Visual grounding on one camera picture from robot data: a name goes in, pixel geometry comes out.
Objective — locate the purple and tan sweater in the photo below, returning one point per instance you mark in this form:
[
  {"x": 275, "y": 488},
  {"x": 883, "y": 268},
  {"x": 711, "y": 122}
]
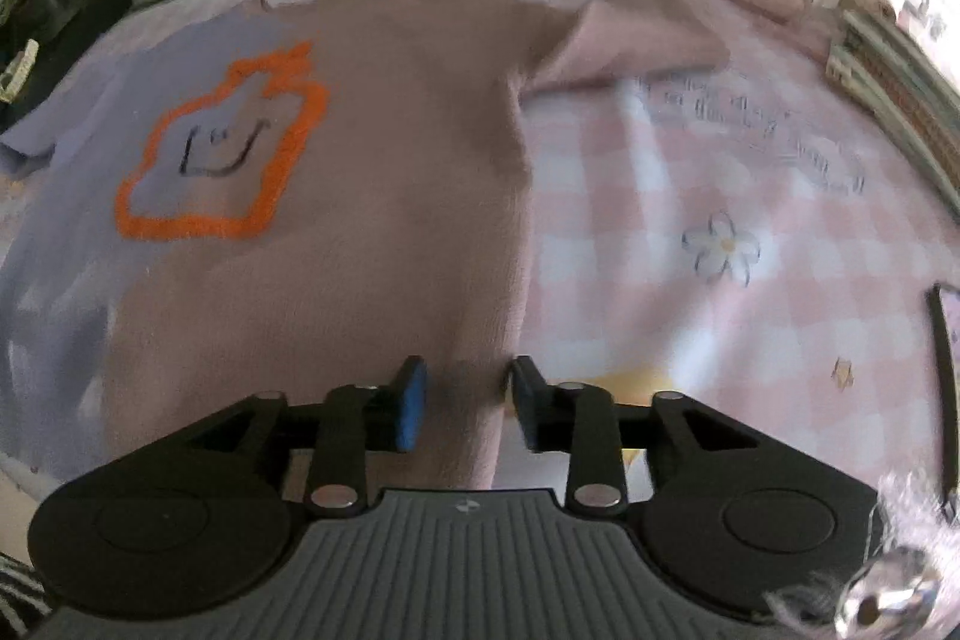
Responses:
[{"x": 375, "y": 197}]

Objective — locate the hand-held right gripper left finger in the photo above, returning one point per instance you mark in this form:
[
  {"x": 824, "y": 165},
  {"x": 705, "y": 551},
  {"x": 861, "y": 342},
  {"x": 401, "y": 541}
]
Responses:
[{"x": 411, "y": 406}]

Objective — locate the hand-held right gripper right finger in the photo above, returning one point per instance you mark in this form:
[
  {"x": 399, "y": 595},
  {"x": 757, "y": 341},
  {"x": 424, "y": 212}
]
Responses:
[{"x": 526, "y": 401}]

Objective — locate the fluffy sleeve with crystal bead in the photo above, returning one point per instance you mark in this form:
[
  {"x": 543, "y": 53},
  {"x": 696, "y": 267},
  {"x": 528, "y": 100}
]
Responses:
[{"x": 892, "y": 580}]

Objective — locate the black tablet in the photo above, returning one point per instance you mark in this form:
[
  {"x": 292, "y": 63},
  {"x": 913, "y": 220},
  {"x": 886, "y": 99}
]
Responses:
[{"x": 943, "y": 400}]

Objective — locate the black white striped cloth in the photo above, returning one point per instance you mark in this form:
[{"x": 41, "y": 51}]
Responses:
[{"x": 19, "y": 602}]

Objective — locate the pink checkered printed blanket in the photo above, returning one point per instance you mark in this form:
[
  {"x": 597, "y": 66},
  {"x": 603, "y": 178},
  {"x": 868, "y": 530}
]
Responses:
[{"x": 712, "y": 325}]

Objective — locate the stack of flat books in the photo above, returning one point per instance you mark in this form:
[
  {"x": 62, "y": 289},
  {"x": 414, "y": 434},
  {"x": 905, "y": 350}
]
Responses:
[{"x": 900, "y": 85}]

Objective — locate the dark clothing pile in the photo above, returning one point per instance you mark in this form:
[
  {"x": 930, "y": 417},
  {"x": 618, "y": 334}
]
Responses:
[{"x": 60, "y": 18}]

